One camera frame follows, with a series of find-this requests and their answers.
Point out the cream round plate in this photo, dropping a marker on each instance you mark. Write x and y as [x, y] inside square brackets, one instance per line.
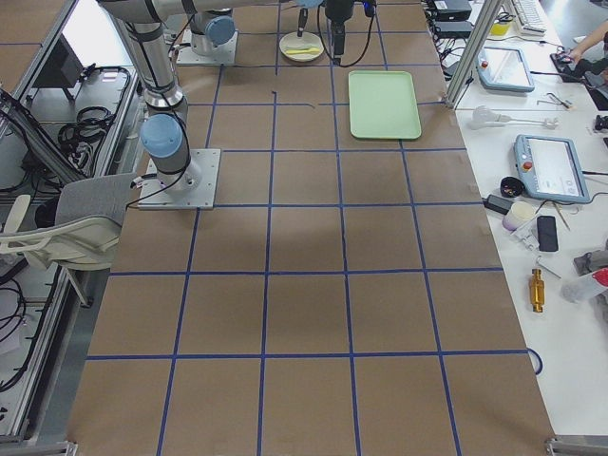
[306, 39]

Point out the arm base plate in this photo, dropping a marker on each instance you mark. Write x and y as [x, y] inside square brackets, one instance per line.
[195, 189]
[197, 50]

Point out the grey office chair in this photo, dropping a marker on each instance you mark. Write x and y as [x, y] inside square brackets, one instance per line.
[86, 230]

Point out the black smartphone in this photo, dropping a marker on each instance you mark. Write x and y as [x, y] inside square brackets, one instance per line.
[547, 234]

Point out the light green tray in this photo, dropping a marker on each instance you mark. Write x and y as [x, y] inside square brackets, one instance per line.
[383, 105]

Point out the black power adapter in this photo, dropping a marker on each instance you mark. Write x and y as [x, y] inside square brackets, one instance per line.
[497, 204]

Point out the yellow plastic fork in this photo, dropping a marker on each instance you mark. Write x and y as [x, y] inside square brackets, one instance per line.
[301, 50]

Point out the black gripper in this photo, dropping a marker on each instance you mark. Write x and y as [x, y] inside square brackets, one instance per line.
[338, 10]

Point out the far blue teach pendant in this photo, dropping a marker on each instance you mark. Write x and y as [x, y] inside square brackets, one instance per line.
[504, 68]

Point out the near blue teach pendant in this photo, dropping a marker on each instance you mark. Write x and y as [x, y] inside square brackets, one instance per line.
[549, 169]

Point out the blue teach pendant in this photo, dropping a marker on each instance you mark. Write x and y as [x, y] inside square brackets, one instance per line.
[549, 169]
[504, 68]

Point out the white paper cup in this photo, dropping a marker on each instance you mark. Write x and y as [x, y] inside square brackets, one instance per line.
[517, 215]

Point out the white light bulb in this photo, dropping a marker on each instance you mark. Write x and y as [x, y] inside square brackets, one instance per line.
[482, 117]

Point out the gold metal cylinder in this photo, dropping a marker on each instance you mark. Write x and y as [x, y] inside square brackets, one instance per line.
[536, 290]

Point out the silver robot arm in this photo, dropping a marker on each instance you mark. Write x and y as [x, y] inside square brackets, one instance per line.
[163, 134]
[213, 38]

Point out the aluminium frame post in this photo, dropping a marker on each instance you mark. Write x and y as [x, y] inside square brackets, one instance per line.
[481, 29]

